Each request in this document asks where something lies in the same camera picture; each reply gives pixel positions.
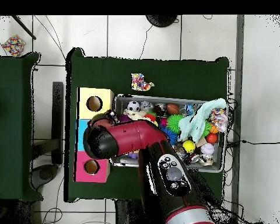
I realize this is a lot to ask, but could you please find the mint green cloth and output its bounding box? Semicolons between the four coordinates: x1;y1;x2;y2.
177;97;228;144

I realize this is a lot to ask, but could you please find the cream yellow cloth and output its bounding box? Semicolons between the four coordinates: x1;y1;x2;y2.
123;108;146;121

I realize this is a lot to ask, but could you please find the green spiky ball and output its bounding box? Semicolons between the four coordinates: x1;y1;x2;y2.
166;114;184;135

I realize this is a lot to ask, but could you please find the thin black cable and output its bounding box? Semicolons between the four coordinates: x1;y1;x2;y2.
241;139;280;145

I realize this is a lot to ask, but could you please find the white baseball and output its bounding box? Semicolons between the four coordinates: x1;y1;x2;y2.
199;142;215;156

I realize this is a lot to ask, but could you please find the orange ball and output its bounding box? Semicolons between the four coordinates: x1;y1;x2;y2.
205;132;218;144

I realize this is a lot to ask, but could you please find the small soccer ball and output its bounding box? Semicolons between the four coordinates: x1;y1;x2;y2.
126;100;141;113

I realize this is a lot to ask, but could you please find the blue spiky ball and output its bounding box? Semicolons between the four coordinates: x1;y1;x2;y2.
162;127;178;145

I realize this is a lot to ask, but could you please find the colourful patterned cloth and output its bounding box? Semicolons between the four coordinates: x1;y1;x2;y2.
1;34;26;57
130;72;155;92
208;108;228;133

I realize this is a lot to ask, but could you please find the yellow ball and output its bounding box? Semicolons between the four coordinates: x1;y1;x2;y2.
182;139;196;154

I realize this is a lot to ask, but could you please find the wooden box with three holes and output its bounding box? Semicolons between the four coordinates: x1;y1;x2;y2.
73;87;115;183

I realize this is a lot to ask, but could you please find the black rod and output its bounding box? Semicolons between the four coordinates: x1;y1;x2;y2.
11;15;37;40

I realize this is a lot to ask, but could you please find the grey rounded object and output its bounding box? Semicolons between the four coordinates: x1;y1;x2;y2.
29;163;60;190

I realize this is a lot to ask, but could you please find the silver mesh bin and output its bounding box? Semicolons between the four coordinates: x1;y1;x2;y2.
109;93;226;174

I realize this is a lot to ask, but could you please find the black round object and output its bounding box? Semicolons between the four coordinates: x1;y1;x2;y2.
145;15;179;28

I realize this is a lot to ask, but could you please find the small brown football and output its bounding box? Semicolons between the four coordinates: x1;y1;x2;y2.
166;103;180;116

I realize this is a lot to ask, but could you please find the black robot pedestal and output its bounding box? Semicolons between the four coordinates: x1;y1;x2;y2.
115;199;145;224

